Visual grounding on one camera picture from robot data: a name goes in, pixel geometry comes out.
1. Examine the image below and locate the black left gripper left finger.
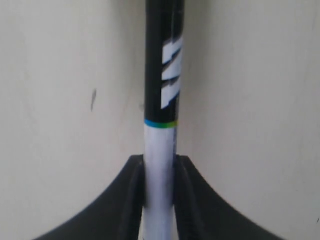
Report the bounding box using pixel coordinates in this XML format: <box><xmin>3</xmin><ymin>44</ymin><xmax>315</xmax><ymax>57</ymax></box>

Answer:
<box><xmin>39</xmin><ymin>155</ymin><xmax>145</xmax><ymax>240</ymax></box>

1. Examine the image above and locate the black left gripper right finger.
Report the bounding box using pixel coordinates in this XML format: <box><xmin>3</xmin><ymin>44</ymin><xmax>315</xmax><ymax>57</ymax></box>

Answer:
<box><xmin>174</xmin><ymin>155</ymin><xmax>275</xmax><ymax>240</ymax></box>

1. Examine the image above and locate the black white marker pen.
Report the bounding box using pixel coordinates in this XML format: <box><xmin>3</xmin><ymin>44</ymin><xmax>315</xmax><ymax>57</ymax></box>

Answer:
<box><xmin>143</xmin><ymin>0</ymin><xmax>185</xmax><ymax>240</ymax></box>

